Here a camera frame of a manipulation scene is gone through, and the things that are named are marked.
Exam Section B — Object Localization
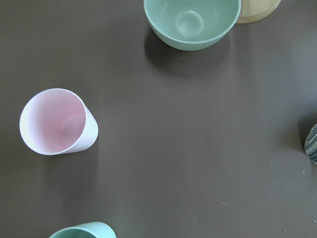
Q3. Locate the pink plastic cup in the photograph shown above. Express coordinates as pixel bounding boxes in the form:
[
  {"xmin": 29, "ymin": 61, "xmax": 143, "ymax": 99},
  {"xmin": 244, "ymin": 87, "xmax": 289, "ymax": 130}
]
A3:
[{"xmin": 19, "ymin": 88, "xmax": 99, "ymax": 155}]

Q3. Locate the green bowl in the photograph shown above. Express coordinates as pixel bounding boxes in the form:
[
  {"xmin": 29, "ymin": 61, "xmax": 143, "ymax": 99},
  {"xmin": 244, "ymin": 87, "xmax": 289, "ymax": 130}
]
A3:
[{"xmin": 143, "ymin": 0, "xmax": 241, "ymax": 51}]

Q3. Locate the green plastic cup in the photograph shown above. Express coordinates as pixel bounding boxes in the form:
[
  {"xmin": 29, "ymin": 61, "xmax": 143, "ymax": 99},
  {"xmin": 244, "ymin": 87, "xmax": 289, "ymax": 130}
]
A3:
[{"xmin": 50, "ymin": 222, "xmax": 116, "ymax": 238}]

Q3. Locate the wooden glass drying stand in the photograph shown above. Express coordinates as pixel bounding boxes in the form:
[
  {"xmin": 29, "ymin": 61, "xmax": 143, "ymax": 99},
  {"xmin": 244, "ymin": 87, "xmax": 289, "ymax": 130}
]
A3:
[{"xmin": 236, "ymin": 0, "xmax": 281, "ymax": 24}]

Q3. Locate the steel ice scoop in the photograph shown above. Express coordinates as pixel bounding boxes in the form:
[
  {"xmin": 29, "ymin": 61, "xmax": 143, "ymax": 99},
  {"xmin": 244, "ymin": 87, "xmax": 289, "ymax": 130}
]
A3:
[{"xmin": 304, "ymin": 124, "xmax": 317, "ymax": 164}]

